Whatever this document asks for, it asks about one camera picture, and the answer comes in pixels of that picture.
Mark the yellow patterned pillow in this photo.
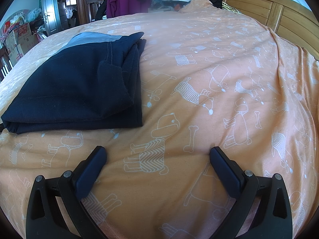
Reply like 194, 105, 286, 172
221, 1, 240, 13

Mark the white plastic bag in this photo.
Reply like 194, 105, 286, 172
26, 8, 41, 23

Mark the grey door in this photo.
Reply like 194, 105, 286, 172
42, 0, 61, 34

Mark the purple jacket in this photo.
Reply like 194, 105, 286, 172
107, 0, 151, 19

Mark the orange printed duvet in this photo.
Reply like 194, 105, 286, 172
0, 0, 319, 239

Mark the navy garment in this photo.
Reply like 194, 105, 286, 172
1, 31, 147, 134

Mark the dark wooden chair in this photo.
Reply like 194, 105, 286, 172
0, 47, 13, 81

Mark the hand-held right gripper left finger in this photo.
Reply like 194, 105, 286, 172
26, 146, 107, 239

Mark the brown wooden wardrobe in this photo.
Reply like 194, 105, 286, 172
75, 0, 111, 26

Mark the wooden headboard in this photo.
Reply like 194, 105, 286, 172
223, 0, 319, 61

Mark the black jacket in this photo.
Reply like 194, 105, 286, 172
95, 1, 109, 20

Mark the cardboard box red print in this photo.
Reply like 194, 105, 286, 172
14, 23, 33, 43
5, 33, 38, 58

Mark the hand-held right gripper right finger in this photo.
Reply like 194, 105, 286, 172
210, 146, 293, 239

